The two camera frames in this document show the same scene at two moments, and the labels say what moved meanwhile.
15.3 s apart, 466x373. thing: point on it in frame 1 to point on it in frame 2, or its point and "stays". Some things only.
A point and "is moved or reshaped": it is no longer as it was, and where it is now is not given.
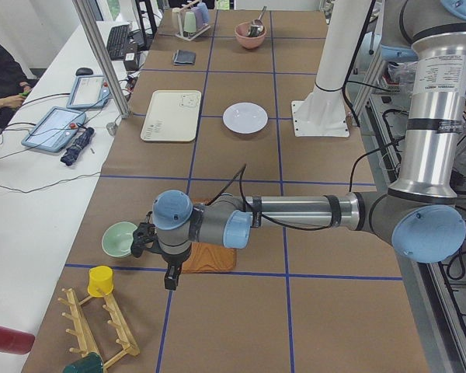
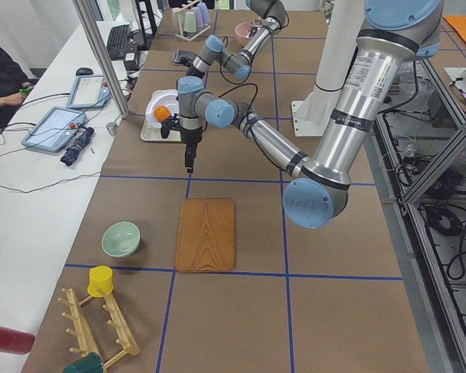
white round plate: (245, 117) is moved or reshaped
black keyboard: (118, 37) stays
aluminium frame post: (94, 40) stays
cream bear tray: (172, 116) stays
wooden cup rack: (81, 330) stays
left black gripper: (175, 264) to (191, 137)
